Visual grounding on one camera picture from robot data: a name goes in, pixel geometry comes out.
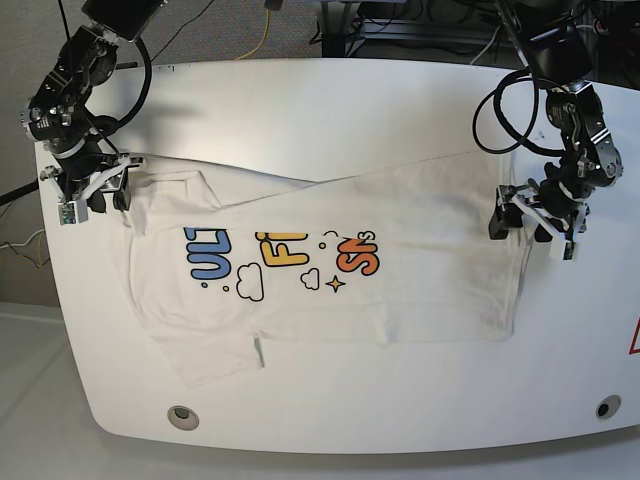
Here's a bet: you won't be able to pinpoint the yellow floor cable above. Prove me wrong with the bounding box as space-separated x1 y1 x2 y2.
237 7 274 62

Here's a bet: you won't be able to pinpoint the right table cable grommet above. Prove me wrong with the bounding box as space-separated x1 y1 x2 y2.
596 395 622 420

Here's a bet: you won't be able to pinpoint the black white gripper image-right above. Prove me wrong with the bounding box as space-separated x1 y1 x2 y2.
488 163 593 243

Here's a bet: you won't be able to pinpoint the white floor cable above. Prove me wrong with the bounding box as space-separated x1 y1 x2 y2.
0 228 46 251

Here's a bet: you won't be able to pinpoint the black equipment rack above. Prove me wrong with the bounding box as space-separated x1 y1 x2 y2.
309 1 503 58

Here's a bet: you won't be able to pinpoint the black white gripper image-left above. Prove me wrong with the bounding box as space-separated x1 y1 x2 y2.
39 146 145 214

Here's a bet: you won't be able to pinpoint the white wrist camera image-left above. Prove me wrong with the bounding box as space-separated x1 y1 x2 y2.
57 199 88 226

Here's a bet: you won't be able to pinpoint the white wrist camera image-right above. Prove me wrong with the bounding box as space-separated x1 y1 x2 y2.
549 237 578 261

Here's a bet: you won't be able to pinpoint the white printed T-shirt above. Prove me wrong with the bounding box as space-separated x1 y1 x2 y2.
107 152 528 386

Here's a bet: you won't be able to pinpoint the left table cable grommet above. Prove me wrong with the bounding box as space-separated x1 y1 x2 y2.
167 405 200 431

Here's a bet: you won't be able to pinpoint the red triangle sticker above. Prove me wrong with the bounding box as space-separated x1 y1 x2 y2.
629 318 640 355

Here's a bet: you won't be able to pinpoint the table cable grommet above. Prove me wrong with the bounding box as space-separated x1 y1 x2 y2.
167 405 200 431
596 395 622 420

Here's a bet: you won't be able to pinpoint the black table leg bar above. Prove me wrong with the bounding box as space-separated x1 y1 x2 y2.
0 180 39 206

